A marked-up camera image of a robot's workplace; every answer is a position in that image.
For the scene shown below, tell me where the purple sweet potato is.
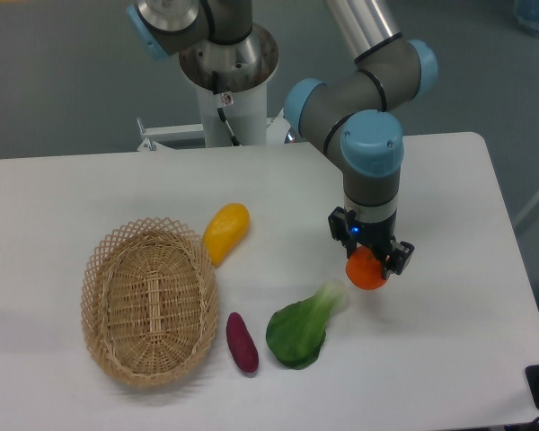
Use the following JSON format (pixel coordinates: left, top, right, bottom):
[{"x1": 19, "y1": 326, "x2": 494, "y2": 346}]
[{"x1": 225, "y1": 312, "x2": 259, "y2": 374}]

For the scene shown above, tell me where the orange fruit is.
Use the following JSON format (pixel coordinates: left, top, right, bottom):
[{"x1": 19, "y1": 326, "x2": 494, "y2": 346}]
[{"x1": 345, "y1": 246, "x2": 386, "y2": 290}]

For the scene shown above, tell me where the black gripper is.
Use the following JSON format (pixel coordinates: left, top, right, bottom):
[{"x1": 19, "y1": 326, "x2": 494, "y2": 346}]
[{"x1": 328, "y1": 207, "x2": 415, "y2": 279}]

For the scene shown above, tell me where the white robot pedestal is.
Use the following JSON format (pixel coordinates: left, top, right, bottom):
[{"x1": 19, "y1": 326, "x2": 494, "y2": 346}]
[{"x1": 136, "y1": 24, "x2": 293, "y2": 152}]

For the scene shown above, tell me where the green bok choy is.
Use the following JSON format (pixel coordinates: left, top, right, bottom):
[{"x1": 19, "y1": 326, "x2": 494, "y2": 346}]
[{"x1": 265, "y1": 279, "x2": 347, "y2": 370}]

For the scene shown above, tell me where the blue plastic bag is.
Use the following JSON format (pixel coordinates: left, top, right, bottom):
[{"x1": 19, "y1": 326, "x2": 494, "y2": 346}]
[{"x1": 513, "y1": 0, "x2": 539, "y2": 38}]

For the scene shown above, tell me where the yellow mango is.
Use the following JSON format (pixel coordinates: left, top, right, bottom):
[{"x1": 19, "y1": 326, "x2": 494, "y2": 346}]
[{"x1": 202, "y1": 203, "x2": 250, "y2": 267}]

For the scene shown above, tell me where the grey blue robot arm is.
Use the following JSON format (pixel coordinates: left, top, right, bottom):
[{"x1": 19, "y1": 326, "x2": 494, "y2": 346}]
[{"x1": 127, "y1": 1, "x2": 438, "y2": 277}]

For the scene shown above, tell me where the black cable on pedestal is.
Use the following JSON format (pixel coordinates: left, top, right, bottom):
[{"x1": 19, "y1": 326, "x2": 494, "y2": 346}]
[{"x1": 212, "y1": 70, "x2": 243, "y2": 147}]

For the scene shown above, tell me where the woven wicker basket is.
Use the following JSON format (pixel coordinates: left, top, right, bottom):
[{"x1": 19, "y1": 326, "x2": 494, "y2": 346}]
[{"x1": 81, "y1": 218, "x2": 219, "y2": 389}]

